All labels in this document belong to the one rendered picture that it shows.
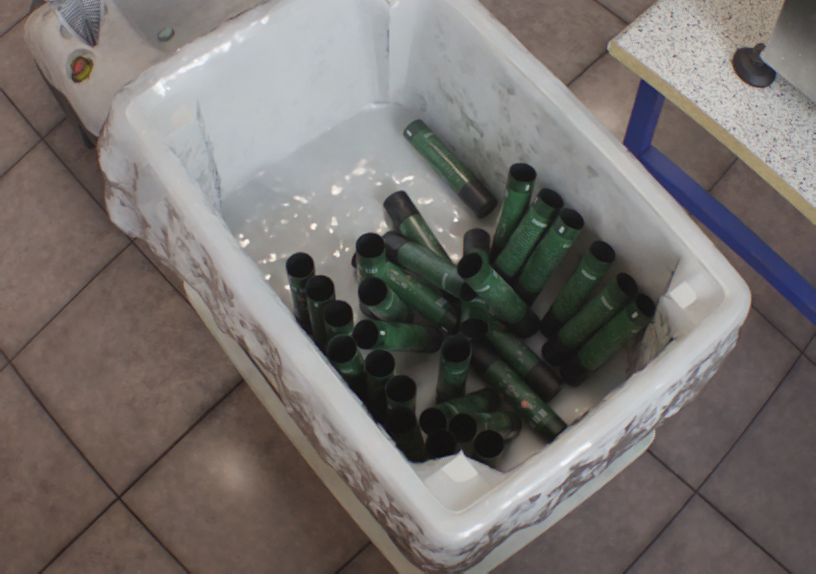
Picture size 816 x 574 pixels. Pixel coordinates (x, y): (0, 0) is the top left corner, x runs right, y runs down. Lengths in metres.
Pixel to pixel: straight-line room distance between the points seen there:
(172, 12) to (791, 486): 1.32
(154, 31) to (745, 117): 1.02
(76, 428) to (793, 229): 1.34
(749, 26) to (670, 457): 0.80
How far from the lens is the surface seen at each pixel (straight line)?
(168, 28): 1.77
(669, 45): 1.18
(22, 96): 2.18
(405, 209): 1.33
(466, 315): 1.22
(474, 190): 1.35
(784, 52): 1.12
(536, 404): 1.24
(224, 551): 1.69
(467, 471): 1.01
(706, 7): 1.23
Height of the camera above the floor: 1.64
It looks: 63 degrees down
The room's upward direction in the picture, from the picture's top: 4 degrees clockwise
